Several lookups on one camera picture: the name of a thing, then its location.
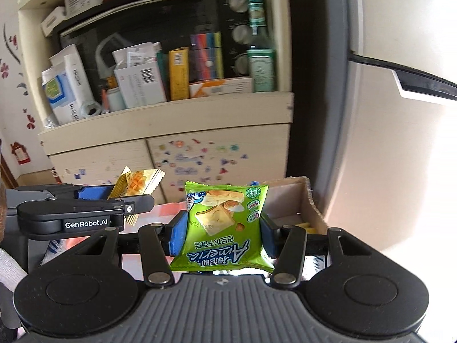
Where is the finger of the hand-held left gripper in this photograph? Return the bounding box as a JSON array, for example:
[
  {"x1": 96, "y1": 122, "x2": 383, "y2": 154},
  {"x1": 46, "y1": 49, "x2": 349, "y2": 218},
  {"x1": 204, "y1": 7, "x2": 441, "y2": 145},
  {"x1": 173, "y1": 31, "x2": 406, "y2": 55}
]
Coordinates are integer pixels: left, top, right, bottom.
[
  {"x1": 36, "y1": 184, "x2": 117, "y2": 201},
  {"x1": 71, "y1": 195, "x2": 155, "y2": 219}
]

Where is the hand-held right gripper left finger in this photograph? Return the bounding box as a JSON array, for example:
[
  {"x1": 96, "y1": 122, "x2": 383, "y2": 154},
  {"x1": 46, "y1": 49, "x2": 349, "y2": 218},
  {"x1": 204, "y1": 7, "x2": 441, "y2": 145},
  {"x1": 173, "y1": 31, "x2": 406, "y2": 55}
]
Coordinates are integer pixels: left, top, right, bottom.
[{"x1": 77, "y1": 211, "x2": 189, "y2": 288}]

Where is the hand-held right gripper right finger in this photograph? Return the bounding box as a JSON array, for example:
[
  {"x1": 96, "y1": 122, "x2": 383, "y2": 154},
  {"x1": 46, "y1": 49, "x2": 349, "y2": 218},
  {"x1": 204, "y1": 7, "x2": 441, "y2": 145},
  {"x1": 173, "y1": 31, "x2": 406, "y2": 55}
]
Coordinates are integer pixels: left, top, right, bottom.
[{"x1": 260, "y1": 214, "x2": 384, "y2": 288}]

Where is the small gold snack packet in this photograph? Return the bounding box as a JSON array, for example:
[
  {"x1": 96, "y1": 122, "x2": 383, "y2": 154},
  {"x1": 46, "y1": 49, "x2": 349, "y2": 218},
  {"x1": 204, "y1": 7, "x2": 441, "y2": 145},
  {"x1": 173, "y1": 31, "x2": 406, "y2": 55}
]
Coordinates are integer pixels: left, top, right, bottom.
[{"x1": 108, "y1": 166, "x2": 167, "y2": 226}]

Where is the green biscuit packet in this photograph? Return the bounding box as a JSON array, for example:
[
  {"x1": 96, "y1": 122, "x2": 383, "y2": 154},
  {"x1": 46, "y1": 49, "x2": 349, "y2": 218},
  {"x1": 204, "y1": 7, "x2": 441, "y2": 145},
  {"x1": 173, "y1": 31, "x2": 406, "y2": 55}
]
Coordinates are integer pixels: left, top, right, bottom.
[{"x1": 169, "y1": 181, "x2": 275, "y2": 272}]

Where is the printed white cardboard box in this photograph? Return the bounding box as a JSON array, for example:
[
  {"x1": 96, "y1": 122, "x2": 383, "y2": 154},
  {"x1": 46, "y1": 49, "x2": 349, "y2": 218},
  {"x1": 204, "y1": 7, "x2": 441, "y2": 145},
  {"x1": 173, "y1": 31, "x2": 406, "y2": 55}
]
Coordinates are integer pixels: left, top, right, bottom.
[{"x1": 260, "y1": 176, "x2": 329, "y2": 236}]

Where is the person's left forearm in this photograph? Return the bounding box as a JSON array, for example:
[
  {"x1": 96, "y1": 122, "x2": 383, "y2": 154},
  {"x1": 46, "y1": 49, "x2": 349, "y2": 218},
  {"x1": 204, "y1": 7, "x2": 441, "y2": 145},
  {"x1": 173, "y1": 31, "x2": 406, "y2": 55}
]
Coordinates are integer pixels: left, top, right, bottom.
[{"x1": 0, "y1": 246, "x2": 27, "y2": 290}]

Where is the brown wooden door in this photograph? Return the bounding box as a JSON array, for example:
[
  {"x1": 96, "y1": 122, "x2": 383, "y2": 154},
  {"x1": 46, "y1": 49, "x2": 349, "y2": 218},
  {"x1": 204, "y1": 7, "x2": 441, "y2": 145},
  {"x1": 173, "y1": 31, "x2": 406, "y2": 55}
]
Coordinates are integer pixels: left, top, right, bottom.
[{"x1": 0, "y1": 139, "x2": 18, "y2": 190}]

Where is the white round jar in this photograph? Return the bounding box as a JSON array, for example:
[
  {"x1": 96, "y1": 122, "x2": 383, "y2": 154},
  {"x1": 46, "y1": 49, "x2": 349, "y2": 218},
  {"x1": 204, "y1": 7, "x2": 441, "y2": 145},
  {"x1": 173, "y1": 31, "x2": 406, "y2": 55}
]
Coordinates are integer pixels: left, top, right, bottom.
[{"x1": 106, "y1": 87, "x2": 127, "y2": 113}]

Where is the blue and white pack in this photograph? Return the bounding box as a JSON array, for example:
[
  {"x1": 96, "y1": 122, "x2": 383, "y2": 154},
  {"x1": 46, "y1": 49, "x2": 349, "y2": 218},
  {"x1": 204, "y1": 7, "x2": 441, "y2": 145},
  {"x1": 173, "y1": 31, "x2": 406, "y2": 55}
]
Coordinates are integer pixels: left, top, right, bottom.
[{"x1": 41, "y1": 44, "x2": 81, "y2": 126}]

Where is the white tube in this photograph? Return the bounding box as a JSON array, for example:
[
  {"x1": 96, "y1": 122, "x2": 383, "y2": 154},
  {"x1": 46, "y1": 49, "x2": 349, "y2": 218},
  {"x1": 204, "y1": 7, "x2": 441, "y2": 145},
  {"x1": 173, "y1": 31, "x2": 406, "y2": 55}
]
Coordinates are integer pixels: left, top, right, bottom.
[{"x1": 63, "y1": 53, "x2": 102, "y2": 119}]

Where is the white barcode box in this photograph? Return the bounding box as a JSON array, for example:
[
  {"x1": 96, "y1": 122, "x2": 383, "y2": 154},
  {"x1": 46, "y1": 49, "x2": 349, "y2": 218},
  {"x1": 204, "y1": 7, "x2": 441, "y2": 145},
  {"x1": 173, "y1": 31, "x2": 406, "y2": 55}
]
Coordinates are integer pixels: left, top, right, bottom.
[{"x1": 112, "y1": 42, "x2": 168, "y2": 109}]

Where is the beige stickered wooden cabinet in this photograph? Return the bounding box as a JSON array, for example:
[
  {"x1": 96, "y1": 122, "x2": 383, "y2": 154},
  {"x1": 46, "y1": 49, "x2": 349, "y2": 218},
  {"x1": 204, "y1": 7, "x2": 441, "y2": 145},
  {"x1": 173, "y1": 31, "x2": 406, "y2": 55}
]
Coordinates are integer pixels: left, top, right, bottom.
[{"x1": 18, "y1": 0, "x2": 295, "y2": 204}]

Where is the yellow slim box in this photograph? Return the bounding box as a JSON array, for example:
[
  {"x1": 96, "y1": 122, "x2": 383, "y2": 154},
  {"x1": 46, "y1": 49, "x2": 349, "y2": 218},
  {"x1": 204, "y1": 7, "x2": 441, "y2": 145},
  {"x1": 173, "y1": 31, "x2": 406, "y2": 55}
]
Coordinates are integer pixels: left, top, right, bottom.
[{"x1": 169, "y1": 47, "x2": 191, "y2": 101}]

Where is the green slim box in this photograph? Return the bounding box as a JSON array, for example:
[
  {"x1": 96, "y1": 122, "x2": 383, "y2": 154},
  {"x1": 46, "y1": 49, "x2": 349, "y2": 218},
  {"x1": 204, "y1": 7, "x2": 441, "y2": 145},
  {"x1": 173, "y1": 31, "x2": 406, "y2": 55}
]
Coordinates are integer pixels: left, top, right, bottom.
[{"x1": 156, "y1": 50, "x2": 170, "y2": 93}]

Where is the white refrigerator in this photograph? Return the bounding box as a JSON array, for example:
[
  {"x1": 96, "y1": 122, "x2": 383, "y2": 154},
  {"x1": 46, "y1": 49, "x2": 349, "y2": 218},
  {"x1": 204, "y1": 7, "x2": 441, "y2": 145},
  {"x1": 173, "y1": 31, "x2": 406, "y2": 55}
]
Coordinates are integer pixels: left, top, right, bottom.
[{"x1": 287, "y1": 0, "x2": 457, "y2": 258}]

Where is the orange and white box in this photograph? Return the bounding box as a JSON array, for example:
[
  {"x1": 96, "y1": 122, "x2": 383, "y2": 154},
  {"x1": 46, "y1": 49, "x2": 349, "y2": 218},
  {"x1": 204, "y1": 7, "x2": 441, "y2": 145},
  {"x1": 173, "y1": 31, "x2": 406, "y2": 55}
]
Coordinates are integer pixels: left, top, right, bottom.
[{"x1": 189, "y1": 77, "x2": 255, "y2": 99}]

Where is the coloured marker set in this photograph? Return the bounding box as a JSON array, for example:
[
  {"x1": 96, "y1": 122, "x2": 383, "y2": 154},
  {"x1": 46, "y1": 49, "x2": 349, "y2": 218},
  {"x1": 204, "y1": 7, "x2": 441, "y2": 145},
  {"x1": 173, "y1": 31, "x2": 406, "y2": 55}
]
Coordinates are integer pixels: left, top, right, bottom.
[{"x1": 189, "y1": 32, "x2": 225, "y2": 81}]

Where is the green glass bottle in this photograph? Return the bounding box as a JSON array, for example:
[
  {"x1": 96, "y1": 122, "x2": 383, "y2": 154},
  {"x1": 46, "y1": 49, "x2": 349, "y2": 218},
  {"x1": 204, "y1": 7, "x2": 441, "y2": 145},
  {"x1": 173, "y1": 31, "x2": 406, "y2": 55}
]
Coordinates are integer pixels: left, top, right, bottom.
[{"x1": 246, "y1": 0, "x2": 277, "y2": 93}]

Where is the small white box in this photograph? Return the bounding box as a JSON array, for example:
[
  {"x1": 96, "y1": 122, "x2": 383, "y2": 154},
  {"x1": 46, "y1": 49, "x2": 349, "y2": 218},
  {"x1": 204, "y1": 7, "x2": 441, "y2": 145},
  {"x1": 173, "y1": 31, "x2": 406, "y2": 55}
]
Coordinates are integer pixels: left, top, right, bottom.
[{"x1": 40, "y1": 6, "x2": 68, "y2": 37}]

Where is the black countertop oven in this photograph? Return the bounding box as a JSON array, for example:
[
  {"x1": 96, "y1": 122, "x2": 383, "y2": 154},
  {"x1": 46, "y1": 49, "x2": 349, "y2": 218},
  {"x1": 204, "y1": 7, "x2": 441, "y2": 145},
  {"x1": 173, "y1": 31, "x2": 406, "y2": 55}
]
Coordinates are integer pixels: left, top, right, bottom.
[{"x1": 57, "y1": 0, "x2": 258, "y2": 90}]

